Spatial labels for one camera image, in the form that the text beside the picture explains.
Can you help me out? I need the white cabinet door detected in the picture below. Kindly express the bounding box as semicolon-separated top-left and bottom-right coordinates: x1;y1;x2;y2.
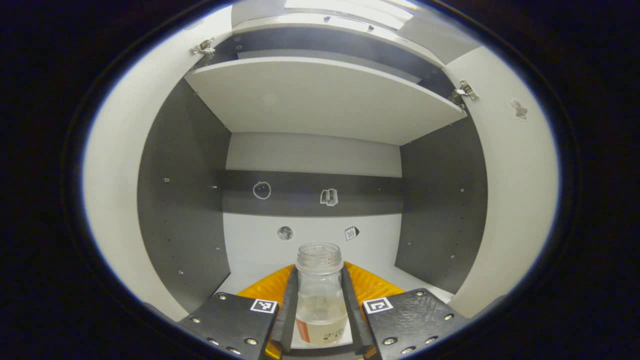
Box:
82;5;236;322
442;46;560;319

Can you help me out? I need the grey white cabinet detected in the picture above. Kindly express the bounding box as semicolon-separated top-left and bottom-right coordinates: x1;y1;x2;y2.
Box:
137;12;488;351

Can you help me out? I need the white cabinet shelf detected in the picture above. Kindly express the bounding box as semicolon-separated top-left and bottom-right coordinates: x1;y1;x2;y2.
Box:
184;56;468;146
214;264;455;348

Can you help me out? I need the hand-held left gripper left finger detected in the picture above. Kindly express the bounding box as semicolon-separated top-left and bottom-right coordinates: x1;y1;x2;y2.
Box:
177;264;300;360

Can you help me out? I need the clear plastic bottle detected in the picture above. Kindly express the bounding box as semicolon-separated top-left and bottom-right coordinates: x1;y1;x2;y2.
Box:
295;242;349;347

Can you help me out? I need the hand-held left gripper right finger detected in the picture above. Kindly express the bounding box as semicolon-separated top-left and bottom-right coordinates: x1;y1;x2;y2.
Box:
341;261;471;360

